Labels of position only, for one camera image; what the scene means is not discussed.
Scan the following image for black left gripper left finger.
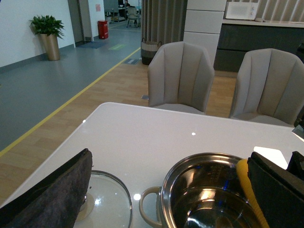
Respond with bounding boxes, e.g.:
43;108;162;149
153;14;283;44
0;149;93;228

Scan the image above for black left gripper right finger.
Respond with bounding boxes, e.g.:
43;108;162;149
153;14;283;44
247;152;304;228

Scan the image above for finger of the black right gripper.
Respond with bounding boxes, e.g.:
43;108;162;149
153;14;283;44
286;151;304;180

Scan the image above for yellow corn cob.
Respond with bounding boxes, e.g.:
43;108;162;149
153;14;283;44
236;159;270;228

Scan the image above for glass pot lid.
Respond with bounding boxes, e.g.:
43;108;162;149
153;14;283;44
74;171;133;228

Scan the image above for beige electric cooking pot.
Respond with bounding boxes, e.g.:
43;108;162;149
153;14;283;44
139;152;261;228

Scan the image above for right beige upholstered chair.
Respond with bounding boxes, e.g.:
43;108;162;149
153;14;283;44
229;48;304;127

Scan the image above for beige upholstered chair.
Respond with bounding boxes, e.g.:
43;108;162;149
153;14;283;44
229;48;304;127
148;41;215;115

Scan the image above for dark kitchen counter cabinet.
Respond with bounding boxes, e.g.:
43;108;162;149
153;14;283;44
214;23;304;72

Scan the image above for left beige upholstered chair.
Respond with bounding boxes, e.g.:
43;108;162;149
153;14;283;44
148;41;215;115

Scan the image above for blue floor mat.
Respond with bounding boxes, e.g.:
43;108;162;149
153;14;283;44
78;41;106;49

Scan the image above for white microwave oven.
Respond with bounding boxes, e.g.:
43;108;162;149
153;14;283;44
225;2;259;20

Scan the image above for green potted plant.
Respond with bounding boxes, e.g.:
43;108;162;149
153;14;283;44
30;15;64;61

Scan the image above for woven storage basket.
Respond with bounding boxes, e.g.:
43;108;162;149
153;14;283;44
141;38;162;65

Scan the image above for red fire extinguisher box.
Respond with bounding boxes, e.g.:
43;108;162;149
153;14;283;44
97;20;108;39

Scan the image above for grey striped curtain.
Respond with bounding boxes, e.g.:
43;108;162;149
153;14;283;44
141;0;188;44

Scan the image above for distant office chair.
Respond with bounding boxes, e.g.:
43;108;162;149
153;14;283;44
127;7;139;28

